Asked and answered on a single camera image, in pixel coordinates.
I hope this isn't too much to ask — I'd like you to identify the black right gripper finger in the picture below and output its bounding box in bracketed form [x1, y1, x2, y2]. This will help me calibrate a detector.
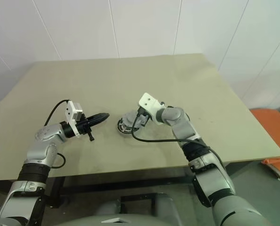
[133, 118, 144, 130]

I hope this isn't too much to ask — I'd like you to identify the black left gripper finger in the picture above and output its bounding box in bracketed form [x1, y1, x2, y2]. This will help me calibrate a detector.
[85, 112, 110, 120]
[86, 116, 109, 126]

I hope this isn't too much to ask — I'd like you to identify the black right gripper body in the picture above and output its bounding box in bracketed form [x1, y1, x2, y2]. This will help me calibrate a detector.
[136, 107, 154, 127]

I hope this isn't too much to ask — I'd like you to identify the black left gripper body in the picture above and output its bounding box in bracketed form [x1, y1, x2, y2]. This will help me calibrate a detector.
[75, 114, 95, 143]

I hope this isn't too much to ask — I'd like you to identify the grey rounded hump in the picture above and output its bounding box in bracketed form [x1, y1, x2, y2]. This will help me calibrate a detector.
[97, 201, 122, 215]

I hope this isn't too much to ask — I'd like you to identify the grey robot torso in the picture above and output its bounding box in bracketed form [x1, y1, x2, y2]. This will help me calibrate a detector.
[57, 207, 214, 226]

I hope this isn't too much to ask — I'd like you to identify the orange chair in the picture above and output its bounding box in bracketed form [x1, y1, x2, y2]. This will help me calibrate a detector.
[249, 108, 280, 181]

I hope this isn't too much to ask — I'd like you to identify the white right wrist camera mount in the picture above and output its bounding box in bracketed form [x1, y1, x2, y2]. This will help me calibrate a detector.
[138, 92, 167, 125]

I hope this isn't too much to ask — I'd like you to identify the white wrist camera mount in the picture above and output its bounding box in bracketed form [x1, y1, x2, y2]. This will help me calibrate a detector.
[65, 100, 84, 138]
[138, 92, 167, 125]

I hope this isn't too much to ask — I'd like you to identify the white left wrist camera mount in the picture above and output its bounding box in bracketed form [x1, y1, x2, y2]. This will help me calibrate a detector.
[65, 100, 84, 138]

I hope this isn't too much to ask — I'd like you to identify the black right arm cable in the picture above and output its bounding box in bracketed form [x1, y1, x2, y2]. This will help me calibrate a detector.
[131, 112, 224, 167]

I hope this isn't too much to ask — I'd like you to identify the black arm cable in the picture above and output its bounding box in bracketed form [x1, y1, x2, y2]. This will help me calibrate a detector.
[43, 99, 70, 169]
[131, 112, 224, 167]

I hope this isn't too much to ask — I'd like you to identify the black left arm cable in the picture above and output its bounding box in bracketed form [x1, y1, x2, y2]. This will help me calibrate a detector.
[43, 99, 70, 169]

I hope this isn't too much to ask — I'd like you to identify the black table frame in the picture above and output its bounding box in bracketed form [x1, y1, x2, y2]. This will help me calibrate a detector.
[44, 164, 230, 209]

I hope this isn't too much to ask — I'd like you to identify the black rectangular frame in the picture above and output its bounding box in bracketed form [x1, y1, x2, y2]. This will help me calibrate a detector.
[120, 193, 159, 214]

